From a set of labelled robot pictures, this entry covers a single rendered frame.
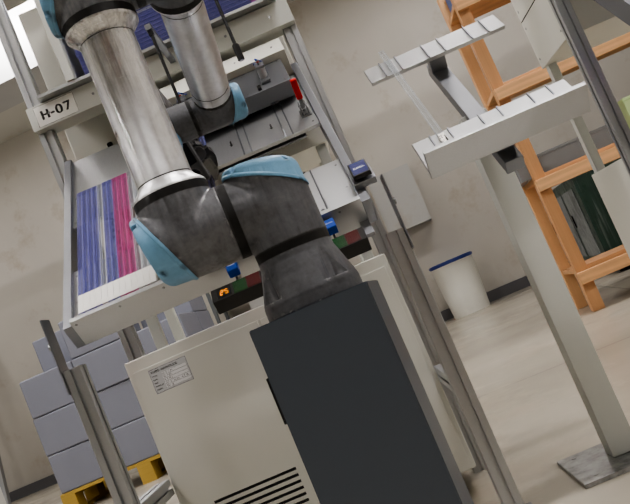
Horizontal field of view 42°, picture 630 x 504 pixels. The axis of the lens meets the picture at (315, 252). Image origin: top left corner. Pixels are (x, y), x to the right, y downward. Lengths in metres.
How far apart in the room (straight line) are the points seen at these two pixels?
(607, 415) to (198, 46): 1.15
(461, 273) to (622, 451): 7.05
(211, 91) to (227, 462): 0.94
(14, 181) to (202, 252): 9.83
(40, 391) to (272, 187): 4.89
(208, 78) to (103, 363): 4.39
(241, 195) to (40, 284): 9.60
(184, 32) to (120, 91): 0.23
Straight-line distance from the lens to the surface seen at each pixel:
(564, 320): 1.88
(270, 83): 2.16
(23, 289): 10.85
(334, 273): 1.18
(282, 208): 1.18
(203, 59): 1.49
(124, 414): 5.78
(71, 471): 5.98
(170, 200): 1.19
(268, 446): 2.05
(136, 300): 1.76
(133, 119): 1.24
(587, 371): 1.89
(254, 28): 2.33
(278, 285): 1.17
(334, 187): 1.80
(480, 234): 9.55
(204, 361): 2.05
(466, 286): 8.90
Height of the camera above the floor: 0.52
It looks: 5 degrees up
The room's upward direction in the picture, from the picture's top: 23 degrees counter-clockwise
